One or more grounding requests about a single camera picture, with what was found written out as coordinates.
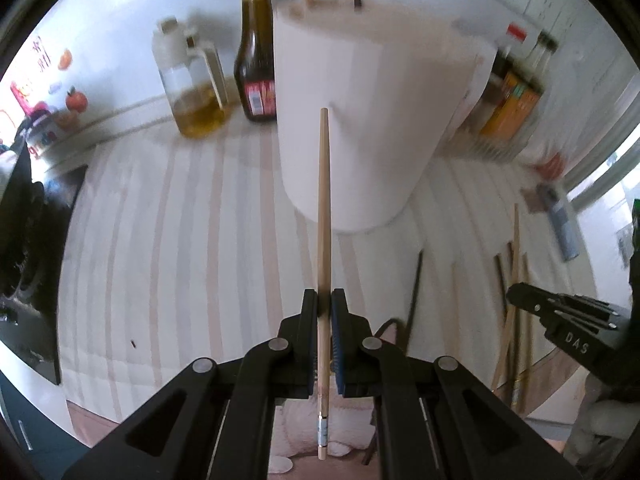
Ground blue smartphone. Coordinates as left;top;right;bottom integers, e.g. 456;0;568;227
536;183;579;262

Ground brown card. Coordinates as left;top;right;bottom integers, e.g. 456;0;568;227
520;188;548;214

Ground striped cat table mat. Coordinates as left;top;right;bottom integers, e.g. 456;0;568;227
58;119;596;425

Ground blue cabinet drawers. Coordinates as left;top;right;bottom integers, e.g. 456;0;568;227
1;374;89;479

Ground cream utensil holder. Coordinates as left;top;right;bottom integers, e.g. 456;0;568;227
273;0;495;233

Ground dark soy sauce bottle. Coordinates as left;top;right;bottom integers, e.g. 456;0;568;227
234;0;277;122

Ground black induction cooktop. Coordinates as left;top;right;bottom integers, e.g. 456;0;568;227
1;165;88;385

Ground glass oil dispenser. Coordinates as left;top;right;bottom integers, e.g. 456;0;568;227
152;16;229;139

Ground red cap sauce bottle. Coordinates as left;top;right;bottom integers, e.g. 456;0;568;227
491;23;527;80

